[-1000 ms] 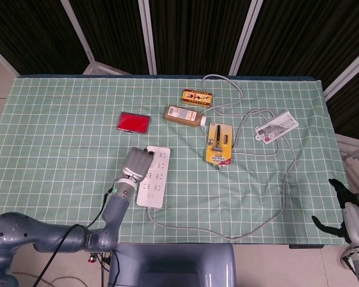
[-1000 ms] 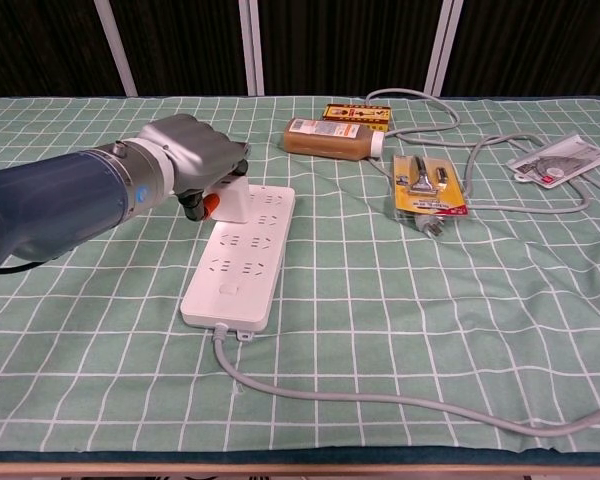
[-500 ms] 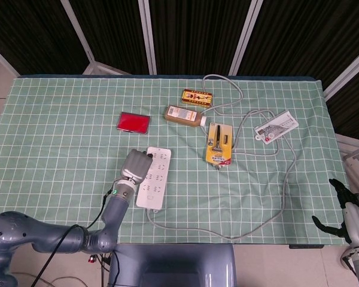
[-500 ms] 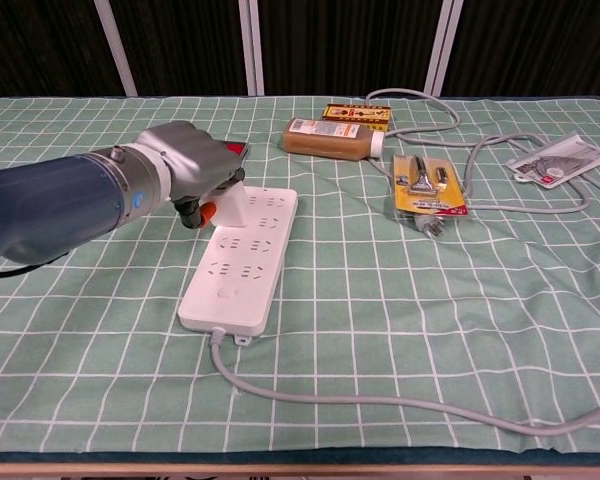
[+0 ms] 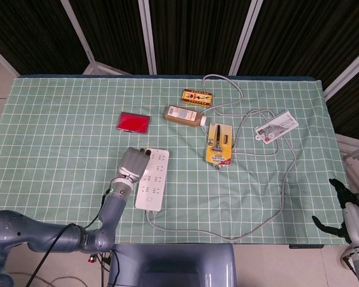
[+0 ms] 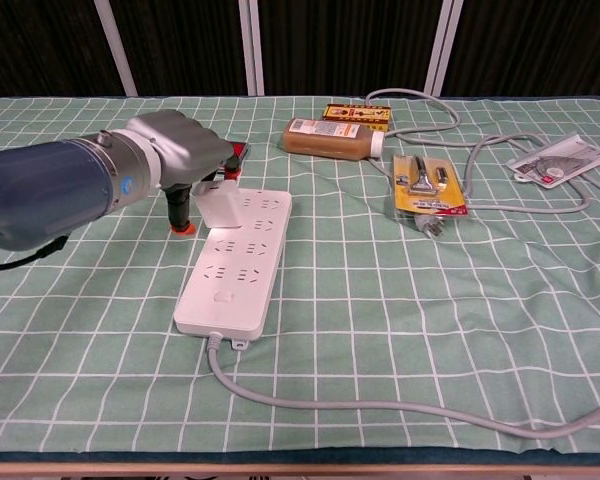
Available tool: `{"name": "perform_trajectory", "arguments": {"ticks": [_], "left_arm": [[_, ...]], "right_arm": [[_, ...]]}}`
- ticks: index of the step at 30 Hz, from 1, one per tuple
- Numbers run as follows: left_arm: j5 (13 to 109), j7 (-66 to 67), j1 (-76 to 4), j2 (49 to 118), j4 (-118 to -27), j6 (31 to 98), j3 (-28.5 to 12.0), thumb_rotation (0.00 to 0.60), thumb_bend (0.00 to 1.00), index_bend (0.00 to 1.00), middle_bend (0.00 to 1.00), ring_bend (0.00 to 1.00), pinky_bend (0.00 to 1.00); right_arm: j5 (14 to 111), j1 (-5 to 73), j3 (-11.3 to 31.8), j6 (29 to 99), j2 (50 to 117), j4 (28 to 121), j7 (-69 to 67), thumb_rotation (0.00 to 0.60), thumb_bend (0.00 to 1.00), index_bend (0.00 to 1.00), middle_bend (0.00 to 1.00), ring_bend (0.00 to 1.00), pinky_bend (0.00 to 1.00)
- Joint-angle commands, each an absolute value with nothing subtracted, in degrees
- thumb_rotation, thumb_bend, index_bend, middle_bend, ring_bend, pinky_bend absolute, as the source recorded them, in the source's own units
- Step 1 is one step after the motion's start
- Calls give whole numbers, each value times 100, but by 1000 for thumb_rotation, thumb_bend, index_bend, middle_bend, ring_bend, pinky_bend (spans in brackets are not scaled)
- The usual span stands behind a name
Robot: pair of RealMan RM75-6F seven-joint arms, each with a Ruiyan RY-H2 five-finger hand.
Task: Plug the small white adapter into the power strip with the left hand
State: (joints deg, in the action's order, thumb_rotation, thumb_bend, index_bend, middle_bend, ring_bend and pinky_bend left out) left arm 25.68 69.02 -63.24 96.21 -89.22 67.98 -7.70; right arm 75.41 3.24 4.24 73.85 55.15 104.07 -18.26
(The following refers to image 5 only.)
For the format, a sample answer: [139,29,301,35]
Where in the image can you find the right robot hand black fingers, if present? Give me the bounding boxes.
[312,178,359,245]

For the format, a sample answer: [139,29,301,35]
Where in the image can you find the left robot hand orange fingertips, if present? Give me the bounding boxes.
[116,146,152,183]

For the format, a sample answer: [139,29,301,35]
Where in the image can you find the white power strip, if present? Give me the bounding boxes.
[134,148,171,213]

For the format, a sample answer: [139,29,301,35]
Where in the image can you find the red flat case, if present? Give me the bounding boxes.
[116,111,152,136]

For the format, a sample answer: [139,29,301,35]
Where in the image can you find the brown liquid plastic bottle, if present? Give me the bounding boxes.
[164,105,207,128]

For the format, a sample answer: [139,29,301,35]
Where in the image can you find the green checked tablecloth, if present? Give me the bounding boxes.
[0,74,349,245]

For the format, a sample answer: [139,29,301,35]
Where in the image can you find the razor in yellow blister pack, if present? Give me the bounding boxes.
[205,121,234,166]

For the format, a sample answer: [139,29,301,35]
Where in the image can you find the yellow red small box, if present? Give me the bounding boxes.
[181,88,214,108]

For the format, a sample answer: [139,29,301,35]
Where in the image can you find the blue-grey robot torso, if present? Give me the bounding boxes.
[107,243,237,287]

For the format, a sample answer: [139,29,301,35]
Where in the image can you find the black folding screen panel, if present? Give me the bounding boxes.
[68,0,152,75]
[149,0,252,75]
[325,59,359,135]
[0,0,90,75]
[236,0,359,87]

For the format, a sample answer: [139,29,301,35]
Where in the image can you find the ruler set in clear package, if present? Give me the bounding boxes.
[254,110,299,145]

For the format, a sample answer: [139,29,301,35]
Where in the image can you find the white metal frame stand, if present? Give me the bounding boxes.
[334,133,359,192]

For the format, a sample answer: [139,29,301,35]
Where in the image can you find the grey power strip cable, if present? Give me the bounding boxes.
[145,74,297,241]

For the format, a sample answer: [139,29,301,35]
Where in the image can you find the cable bundle with red connector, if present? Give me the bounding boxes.
[86,252,116,287]

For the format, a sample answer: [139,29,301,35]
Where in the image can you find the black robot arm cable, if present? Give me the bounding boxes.
[25,193,108,287]

